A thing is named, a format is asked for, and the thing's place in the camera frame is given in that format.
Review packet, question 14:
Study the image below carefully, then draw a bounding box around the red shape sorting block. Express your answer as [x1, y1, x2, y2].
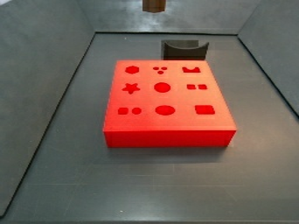
[103, 60, 237, 148]

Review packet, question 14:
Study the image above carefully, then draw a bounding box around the brown hexagonal peg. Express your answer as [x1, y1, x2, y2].
[143, 0, 166, 13]

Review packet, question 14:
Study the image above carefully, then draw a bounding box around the black curved holder block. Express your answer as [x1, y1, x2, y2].
[162, 40, 210, 60]

